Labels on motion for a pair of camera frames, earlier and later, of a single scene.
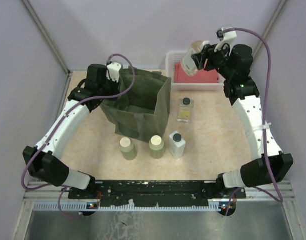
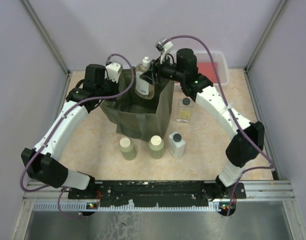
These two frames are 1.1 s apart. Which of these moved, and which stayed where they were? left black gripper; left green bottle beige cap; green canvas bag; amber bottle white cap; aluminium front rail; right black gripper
Moved: amber bottle white cap; right black gripper
Stayed: left black gripper; left green bottle beige cap; green canvas bag; aluminium front rail
